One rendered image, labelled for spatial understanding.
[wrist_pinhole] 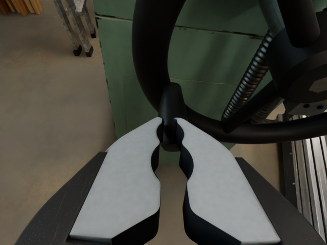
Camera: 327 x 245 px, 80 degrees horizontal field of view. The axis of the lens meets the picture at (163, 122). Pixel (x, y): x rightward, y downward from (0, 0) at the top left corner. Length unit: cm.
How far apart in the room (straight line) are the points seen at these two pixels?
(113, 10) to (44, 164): 81
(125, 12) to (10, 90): 104
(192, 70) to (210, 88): 7
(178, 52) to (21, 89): 104
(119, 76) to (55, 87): 83
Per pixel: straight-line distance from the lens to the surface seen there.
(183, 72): 43
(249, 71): 28
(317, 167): 101
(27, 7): 179
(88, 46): 135
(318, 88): 19
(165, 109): 15
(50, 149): 105
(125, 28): 37
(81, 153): 100
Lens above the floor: 91
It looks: 59 degrees down
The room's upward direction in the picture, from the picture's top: 15 degrees clockwise
